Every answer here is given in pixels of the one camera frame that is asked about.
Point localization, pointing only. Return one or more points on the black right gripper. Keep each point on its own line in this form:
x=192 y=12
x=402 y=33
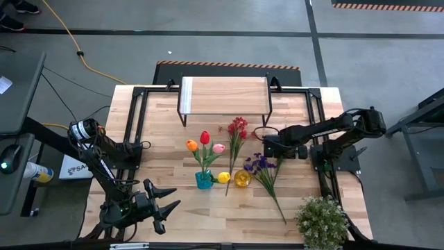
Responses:
x=281 y=147

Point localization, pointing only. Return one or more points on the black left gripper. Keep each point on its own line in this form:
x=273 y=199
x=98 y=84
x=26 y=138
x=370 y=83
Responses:
x=144 y=208

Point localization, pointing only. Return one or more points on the purple artificial flower bunch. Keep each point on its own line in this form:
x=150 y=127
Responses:
x=261 y=163

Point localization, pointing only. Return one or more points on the teal glass vase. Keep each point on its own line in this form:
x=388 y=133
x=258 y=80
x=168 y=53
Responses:
x=203 y=183

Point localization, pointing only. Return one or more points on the red artificial flower bunch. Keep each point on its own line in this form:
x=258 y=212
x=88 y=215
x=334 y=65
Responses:
x=237 y=130

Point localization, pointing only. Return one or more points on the pink artificial tulip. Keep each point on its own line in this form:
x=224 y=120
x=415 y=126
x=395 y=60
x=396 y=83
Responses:
x=219 y=148

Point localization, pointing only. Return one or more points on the orange artificial tulip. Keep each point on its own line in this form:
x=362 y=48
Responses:
x=191 y=145

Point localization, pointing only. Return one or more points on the yellow artificial tulip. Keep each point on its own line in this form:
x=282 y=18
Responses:
x=224 y=177

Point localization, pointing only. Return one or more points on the red artificial tulip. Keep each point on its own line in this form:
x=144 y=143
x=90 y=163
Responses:
x=204 y=137

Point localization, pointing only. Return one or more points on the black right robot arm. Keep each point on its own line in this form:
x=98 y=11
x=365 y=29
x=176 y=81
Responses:
x=322 y=130

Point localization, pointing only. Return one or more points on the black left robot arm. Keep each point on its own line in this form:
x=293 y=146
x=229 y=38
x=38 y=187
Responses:
x=104 y=166

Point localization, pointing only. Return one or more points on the wooden shelf black metal legs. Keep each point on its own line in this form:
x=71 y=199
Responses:
x=225 y=95

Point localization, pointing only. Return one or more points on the yellow glass vase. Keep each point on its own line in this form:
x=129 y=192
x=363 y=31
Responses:
x=243 y=178

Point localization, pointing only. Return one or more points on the silver metal bar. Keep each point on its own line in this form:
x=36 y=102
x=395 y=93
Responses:
x=129 y=246

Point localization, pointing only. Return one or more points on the green bush with white blossoms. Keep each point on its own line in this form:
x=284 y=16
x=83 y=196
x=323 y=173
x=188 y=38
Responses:
x=322 y=224

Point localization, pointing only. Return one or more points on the white printed box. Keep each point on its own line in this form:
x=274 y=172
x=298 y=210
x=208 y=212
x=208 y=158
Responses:
x=74 y=170

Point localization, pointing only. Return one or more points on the black mat with hazard stripe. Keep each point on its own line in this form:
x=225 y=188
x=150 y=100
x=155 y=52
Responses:
x=166 y=74
x=388 y=5

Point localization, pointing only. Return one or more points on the white and yellow spray can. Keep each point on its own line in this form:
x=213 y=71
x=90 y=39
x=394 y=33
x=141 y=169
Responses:
x=38 y=172

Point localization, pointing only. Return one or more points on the black desk support beam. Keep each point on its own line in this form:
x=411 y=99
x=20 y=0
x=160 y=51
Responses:
x=45 y=135

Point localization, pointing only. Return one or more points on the grey metal table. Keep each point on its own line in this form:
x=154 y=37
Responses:
x=426 y=156

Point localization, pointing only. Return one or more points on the black mouse tray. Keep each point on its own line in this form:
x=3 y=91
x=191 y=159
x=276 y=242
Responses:
x=10 y=198

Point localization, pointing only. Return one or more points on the black computer mouse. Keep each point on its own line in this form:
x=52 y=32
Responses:
x=10 y=158

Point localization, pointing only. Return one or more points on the grey desk top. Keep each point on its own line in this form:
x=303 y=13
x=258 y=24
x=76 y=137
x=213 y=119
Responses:
x=17 y=104

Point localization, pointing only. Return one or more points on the white paper sheet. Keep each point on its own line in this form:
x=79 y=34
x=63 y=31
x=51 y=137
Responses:
x=5 y=85

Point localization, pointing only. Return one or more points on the person's shoe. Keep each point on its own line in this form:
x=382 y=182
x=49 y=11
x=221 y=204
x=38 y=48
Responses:
x=10 y=23
x=26 y=7

